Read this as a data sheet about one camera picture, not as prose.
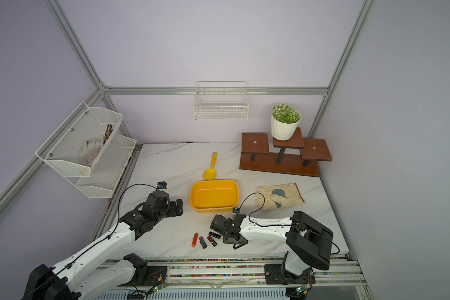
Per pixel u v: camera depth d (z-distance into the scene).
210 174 1.08
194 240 0.82
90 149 0.78
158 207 0.63
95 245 0.48
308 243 0.43
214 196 0.95
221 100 0.96
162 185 0.74
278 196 0.96
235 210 0.78
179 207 0.75
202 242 0.82
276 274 0.74
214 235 0.84
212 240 0.83
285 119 0.82
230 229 0.59
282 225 0.47
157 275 0.73
